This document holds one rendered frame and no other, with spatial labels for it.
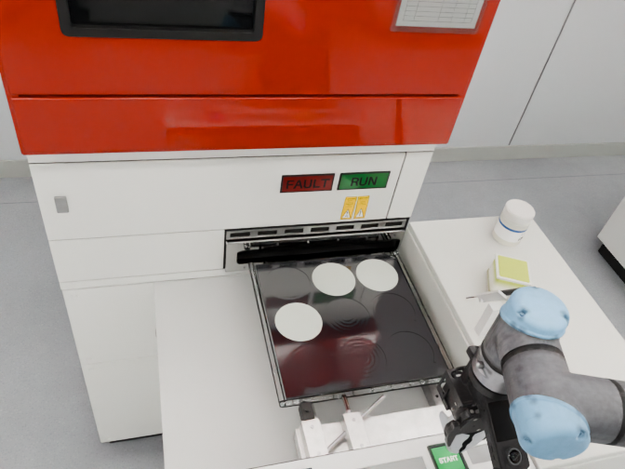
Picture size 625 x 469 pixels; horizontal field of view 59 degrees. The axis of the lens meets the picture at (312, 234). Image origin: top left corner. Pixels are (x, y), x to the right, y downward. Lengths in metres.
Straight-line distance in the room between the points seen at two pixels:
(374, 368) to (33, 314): 1.59
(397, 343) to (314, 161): 0.42
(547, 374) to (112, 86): 0.76
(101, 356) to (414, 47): 1.08
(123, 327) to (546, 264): 1.04
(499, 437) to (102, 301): 0.93
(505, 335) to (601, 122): 3.24
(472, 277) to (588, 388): 0.64
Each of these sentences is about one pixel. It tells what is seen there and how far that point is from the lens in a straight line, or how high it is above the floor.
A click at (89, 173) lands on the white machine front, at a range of 1.14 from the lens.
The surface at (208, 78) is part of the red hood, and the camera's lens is 0.98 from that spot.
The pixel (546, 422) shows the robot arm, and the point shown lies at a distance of 0.67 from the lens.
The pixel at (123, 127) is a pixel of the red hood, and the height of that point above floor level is 1.28.
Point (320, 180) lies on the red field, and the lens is 1.21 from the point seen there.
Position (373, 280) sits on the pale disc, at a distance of 1.31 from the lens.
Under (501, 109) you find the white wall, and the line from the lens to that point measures 3.41.
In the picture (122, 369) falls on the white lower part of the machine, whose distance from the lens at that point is 1.64.
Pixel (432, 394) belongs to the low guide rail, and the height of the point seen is 0.85.
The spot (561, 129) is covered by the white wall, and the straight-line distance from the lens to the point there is 3.76.
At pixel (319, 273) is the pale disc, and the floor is 0.90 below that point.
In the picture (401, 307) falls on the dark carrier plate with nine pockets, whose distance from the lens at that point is 1.28.
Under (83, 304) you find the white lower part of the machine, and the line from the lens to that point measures 1.41.
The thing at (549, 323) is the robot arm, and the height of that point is 1.36.
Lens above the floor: 1.84
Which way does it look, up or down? 43 degrees down
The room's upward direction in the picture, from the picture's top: 11 degrees clockwise
